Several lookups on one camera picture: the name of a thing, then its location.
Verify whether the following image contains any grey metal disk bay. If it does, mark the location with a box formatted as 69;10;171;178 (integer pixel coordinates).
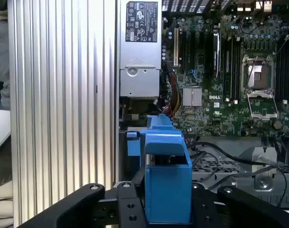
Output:
191;136;289;209

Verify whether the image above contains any coloured power wire bundle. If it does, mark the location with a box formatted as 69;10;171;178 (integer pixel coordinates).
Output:
167;71;182;117

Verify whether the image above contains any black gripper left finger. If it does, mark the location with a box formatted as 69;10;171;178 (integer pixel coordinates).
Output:
16;181;147;228

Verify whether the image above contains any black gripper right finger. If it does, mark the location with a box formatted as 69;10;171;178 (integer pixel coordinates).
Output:
191;182;289;228

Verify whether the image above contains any metal socket cover frame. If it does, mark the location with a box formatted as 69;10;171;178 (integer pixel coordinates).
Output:
246;91;279;121

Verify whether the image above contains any thin black disk wire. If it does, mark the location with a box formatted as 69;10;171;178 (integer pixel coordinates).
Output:
207;165;289;207

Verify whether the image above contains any silver ribbed chipset heatsink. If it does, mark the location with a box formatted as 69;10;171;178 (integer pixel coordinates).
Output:
183;87;203;107

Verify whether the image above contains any silver power supply unit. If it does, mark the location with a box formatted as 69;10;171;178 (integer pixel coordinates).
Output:
119;0;163;98

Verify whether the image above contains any green motherboard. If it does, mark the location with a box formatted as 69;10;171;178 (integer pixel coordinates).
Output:
162;11;289;138

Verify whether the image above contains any dark grey PC case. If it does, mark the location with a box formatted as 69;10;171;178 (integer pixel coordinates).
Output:
115;0;289;211

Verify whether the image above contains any blue disk carrier with disk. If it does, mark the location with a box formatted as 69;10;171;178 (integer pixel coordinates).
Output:
126;114;193;224

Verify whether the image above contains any CPU socket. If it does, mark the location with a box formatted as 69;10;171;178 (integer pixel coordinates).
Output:
241;54;277;92

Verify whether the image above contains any thick black disk wire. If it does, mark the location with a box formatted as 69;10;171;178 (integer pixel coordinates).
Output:
189;142;268;166

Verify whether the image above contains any thin metal locking lever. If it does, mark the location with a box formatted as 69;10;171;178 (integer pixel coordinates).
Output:
246;56;259;87
276;34;289;53

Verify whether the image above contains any white expansion slot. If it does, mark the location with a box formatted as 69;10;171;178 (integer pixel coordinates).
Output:
174;28;179;67

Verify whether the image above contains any black RAM slot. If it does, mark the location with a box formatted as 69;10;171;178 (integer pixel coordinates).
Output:
283;41;289;100
230;35;236;100
235;35;242;100
276;41;283;100

